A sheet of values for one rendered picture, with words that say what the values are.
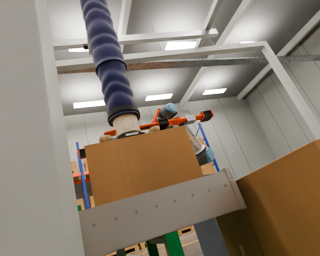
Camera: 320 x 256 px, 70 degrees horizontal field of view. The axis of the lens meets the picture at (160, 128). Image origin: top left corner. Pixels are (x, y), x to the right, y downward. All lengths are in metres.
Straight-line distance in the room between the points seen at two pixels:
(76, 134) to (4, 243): 10.58
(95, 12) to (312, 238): 1.98
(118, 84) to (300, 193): 1.21
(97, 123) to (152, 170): 9.93
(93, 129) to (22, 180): 10.66
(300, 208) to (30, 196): 0.95
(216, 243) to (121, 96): 1.53
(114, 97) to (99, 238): 0.89
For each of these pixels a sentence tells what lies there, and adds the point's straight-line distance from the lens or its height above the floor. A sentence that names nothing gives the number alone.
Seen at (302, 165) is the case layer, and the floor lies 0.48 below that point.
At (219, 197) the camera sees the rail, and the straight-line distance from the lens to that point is 1.17.
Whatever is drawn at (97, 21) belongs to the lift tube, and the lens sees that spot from 2.05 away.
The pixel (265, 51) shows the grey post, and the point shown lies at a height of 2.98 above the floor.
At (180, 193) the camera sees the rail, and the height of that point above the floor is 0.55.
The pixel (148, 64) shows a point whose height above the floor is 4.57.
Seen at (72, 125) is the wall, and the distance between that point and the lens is 11.09.
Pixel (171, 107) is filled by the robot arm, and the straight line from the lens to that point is 2.19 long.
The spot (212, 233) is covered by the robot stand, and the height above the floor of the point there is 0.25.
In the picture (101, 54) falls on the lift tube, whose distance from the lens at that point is 1.81.
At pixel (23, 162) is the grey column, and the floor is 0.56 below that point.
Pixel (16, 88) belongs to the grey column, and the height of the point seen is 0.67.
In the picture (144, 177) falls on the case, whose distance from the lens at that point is 1.26.
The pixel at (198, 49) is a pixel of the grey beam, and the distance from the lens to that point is 4.60.
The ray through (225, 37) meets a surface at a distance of 9.46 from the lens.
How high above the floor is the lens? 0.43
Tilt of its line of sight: 23 degrees up
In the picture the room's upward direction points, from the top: 18 degrees counter-clockwise
